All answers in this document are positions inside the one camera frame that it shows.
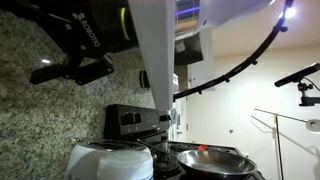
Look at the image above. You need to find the steel frying pan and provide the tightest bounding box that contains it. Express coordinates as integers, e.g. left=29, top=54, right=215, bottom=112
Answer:
left=138, top=139, right=257, bottom=180

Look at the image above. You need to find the floor lamp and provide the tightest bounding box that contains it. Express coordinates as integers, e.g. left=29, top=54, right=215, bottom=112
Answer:
left=253, top=108, right=320, bottom=180

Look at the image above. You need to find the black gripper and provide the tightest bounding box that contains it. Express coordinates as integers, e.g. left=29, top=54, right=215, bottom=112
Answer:
left=9, top=0, right=138, bottom=85

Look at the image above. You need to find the black camera on stand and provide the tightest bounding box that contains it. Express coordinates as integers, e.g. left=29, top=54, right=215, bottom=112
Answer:
left=274, top=63, right=320, bottom=106

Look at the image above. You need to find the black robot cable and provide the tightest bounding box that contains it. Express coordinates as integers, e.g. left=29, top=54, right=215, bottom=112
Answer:
left=173, top=0, right=296, bottom=101

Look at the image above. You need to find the steel range hood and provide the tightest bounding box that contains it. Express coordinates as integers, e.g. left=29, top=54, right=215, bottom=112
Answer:
left=174, top=34, right=203, bottom=66

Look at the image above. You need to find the white wipes canister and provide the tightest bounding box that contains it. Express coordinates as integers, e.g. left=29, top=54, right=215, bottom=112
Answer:
left=96, top=150, right=153, bottom=180

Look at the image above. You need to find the white two-slot toaster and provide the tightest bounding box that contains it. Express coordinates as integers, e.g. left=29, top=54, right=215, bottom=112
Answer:
left=64, top=140, right=151, bottom=180

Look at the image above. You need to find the black electric stove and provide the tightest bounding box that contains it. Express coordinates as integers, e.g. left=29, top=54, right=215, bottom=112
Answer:
left=103, top=104, right=266, bottom=180

